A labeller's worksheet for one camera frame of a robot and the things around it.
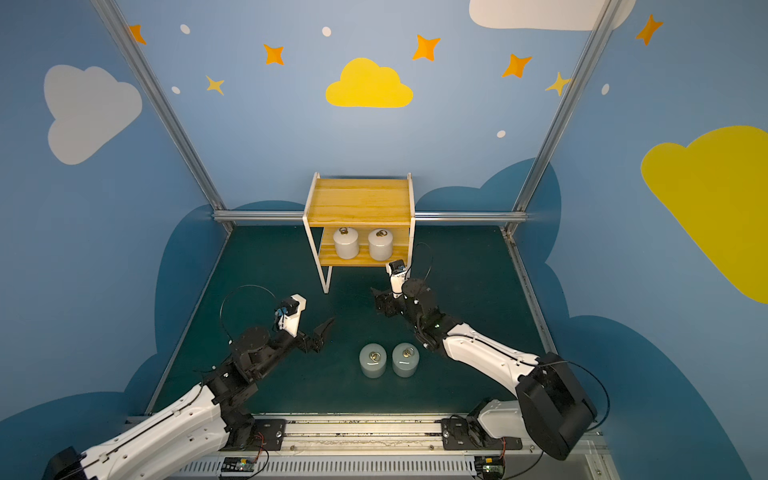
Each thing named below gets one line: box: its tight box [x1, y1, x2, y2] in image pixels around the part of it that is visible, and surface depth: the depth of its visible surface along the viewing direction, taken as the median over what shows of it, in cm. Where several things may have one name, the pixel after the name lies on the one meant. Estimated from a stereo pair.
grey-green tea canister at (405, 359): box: [392, 342, 420, 378], surface depth 82 cm
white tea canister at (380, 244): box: [368, 228, 393, 262], surface depth 89 cm
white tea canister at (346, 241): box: [333, 227, 359, 260], surface depth 89 cm
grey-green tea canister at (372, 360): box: [359, 343, 387, 379], surface depth 82 cm
